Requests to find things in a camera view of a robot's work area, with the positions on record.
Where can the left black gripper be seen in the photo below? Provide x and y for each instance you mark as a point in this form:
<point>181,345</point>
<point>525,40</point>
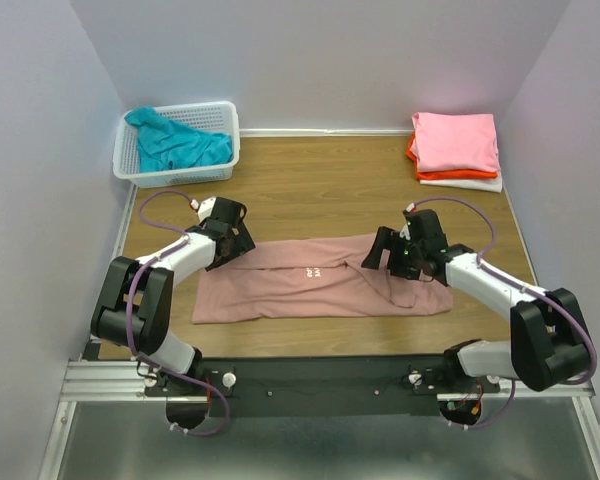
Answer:
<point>241,244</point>

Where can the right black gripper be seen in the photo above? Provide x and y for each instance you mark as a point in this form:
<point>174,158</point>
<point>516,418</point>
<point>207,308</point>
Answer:
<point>389,238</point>

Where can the dusty pink graphic t-shirt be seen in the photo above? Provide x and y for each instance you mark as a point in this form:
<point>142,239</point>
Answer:
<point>312,278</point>

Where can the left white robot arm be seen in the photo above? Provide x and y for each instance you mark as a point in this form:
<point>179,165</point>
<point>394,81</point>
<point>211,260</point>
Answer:
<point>133,309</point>

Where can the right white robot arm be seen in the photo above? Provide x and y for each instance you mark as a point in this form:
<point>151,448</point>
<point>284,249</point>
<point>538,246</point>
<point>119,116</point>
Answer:
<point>548,342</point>

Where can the folded orange t-shirt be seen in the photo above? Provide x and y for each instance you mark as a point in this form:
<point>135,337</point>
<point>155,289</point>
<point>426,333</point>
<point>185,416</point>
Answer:
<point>454,174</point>

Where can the teal t-shirt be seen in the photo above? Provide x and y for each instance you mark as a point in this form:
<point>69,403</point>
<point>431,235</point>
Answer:
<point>163,144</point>

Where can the folded light pink t-shirt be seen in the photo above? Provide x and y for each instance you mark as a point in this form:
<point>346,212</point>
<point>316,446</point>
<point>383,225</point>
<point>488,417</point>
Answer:
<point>455,142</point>

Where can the folded white t-shirt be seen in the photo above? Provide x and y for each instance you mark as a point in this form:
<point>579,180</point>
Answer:
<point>489,185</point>

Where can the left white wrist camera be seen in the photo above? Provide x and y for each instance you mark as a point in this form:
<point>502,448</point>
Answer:
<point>204,208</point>

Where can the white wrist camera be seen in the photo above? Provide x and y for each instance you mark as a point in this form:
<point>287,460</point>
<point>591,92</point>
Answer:
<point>411,217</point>
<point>204,208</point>

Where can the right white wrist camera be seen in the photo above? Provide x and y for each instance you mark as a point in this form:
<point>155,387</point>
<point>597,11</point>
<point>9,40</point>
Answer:
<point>411,217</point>

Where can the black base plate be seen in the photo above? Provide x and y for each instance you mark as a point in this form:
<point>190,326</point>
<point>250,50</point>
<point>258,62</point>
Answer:
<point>417,385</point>

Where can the aluminium frame rail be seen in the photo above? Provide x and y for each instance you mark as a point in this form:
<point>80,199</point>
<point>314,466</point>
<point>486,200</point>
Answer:
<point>116,381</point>

